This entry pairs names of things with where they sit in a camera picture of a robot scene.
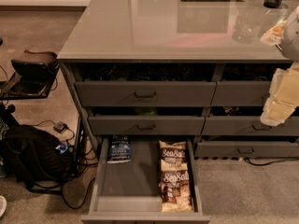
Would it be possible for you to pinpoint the brown sea salt chip bag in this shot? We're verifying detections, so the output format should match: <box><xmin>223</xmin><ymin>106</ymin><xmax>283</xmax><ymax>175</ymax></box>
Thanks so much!
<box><xmin>160</xmin><ymin>171</ymin><xmax>192</xmax><ymax>212</ymax></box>
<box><xmin>159</xmin><ymin>141</ymin><xmax>188</xmax><ymax>171</ymax></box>

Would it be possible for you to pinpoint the middle left grey drawer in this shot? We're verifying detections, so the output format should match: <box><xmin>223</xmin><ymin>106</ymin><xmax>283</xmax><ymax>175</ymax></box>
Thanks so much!
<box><xmin>88</xmin><ymin>116</ymin><xmax>205</xmax><ymax>135</ymax></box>

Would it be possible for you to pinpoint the grey drawer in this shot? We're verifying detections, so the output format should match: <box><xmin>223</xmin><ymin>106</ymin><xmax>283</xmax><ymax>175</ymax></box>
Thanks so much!
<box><xmin>88</xmin><ymin>116</ymin><xmax>205</xmax><ymax>135</ymax></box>
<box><xmin>75</xmin><ymin>81</ymin><xmax>216</xmax><ymax>107</ymax></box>
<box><xmin>194</xmin><ymin>141</ymin><xmax>299</xmax><ymax>158</ymax></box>
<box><xmin>211</xmin><ymin>81</ymin><xmax>270</xmax><ymax>106</ymax></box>
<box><xmin>202</xmin><ymin>116</ymin><xmax>299</xmax><ymax>136</ymax></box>

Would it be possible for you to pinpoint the black backpack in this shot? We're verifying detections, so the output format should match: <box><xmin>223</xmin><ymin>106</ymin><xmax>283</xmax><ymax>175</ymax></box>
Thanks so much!
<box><xmin>0</xmin><ymin>125</ymin><xmax>71</xmax><ymax>189</ymax></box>

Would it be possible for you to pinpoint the grey drawer cabinet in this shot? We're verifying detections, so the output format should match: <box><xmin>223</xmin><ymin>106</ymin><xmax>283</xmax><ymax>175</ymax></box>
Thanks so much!
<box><xmin>59</xmin><ymin>0</ymin><xmax>299</xmax><ymax>224</ymax></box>

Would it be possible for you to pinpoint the black floor cable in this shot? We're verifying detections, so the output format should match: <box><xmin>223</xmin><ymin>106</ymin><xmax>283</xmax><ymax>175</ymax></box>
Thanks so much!
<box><xmin>60</xmin><ymin>177</ymin><xmax>96</xmax><ymax>210</ymax></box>

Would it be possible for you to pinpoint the middle right grey drawer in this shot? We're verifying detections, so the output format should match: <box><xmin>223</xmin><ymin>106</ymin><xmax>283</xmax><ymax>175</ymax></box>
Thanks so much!
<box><xmin>202</xmin><ymin>116</ymin><xmax>299</xmax><ymax>136</ymax></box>

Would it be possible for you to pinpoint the brown sea salt chip bag front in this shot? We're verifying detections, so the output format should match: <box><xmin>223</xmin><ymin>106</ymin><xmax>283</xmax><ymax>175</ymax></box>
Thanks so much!
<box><xmin>160</xmin><ymin>171</ymin><xmax>192</xmax><ymax>212</ymax></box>

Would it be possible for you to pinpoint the brown sea salt chip bag rear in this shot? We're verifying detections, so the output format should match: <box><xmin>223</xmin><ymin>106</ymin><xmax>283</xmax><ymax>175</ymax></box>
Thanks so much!
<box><xmin>159</xmin><ymin>141</ymin><xmax>188</xmax><ymax>171</ymax></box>

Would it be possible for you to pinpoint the blue chip bag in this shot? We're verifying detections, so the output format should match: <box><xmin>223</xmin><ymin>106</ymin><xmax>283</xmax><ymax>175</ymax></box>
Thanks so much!
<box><xmin>107</xmin><ymin>135</ymin><xmax>132</xmax><ymax>163</ymax></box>

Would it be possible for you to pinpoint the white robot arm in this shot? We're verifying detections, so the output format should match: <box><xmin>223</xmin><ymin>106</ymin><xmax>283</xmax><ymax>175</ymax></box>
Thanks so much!
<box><xmin>260</xmin><ymin>7</ymin><xmax>299</xmax><ymax>126</ymax></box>

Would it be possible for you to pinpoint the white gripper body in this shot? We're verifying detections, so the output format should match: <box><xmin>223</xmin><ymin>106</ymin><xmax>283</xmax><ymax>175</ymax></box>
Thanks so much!
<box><xmin>260</xmin><ymin>21</ymin><xmax>286</xmax><ymax>46</ymax></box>

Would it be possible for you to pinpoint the top right grey drawer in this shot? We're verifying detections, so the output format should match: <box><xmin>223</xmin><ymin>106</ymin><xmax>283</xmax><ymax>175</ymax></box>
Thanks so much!
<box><xmin>211</xmin><ymin>81</ymin><xmax>270</xmax><ymax>106</ymax></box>

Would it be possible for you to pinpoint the open bottom left drawer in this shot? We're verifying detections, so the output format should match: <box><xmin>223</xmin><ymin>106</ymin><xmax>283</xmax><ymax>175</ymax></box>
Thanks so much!
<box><xmin>81</xmin><ymin>136</ymin><xmax>210</xmax><ymax>224</ymax></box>

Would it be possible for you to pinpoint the black power adapter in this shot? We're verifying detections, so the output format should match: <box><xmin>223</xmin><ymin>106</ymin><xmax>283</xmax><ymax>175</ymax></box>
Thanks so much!
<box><xmin>53</xmin><ymin>121</ymin><xmax>66</xmax><ymax>133</ymax></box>

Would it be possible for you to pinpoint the top left grey drawer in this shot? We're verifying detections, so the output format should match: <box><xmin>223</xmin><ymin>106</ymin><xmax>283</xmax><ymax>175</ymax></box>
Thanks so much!
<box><xmin>75</xmin><ymin>81</ymin><xmax>216</xmax><ymax>107</ymax></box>

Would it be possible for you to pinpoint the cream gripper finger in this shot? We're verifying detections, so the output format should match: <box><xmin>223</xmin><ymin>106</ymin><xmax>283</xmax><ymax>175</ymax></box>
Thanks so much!
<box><xmin>260</xmin><ymin>66</ymin><xmax>299</xmax><ymax>126</ymax></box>

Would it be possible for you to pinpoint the bottom right grey drawer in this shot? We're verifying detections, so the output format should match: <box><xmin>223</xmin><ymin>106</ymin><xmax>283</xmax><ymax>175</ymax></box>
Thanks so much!
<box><xmin>194</xmin><ymin>141</ymin><xmax>299</xmax><ymax>158</ymax></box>

